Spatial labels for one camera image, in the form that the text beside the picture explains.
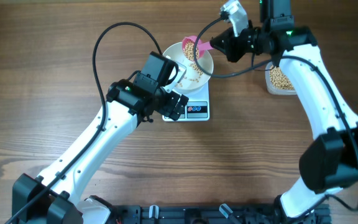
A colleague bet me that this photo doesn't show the yellow soybeans in container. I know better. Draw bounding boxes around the yellow soybeans in container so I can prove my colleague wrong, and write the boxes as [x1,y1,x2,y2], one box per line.
[269,66,294,90]

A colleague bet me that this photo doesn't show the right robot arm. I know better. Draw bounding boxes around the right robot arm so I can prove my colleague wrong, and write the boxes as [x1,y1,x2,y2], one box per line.
[210,1,358,223]

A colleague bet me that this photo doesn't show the black cable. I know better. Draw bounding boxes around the black cable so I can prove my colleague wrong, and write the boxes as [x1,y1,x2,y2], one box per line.
[192,17,358,212]
[4,22,163,224]

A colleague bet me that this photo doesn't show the pink plastic scoop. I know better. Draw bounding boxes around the pink plastic scoop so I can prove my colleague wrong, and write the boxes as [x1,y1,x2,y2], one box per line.
[182,35,213,61]

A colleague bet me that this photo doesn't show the white bowl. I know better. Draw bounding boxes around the white bowl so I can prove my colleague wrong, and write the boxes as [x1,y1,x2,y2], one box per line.
[163,42,214,94]

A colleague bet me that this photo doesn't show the soybeans in bowl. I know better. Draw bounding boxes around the soybeans in bowl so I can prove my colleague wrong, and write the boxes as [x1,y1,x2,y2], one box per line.
[177,41,203,90]

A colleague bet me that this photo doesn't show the right black cable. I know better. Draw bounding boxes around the right black cable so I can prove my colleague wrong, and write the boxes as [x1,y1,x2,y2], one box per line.
[192,17,358,212]

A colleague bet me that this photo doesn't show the left black cable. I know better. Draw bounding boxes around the left black cable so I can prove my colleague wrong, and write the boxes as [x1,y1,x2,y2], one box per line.
[4,22,163,224]

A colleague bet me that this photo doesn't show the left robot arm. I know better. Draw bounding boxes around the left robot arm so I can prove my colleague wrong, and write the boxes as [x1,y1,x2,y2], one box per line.
[8,52,188,223]

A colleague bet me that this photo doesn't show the white digital kitchen scale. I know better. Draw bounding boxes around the white digital kitchen scale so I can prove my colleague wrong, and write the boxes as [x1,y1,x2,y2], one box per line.
[177,83,210,122]

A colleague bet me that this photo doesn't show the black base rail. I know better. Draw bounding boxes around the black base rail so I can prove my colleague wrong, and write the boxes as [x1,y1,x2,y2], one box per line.
[85,203,332,224]

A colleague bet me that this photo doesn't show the clear plastic container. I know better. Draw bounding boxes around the clear plastic container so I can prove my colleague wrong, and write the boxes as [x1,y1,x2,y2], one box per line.
[265,62,296,95]

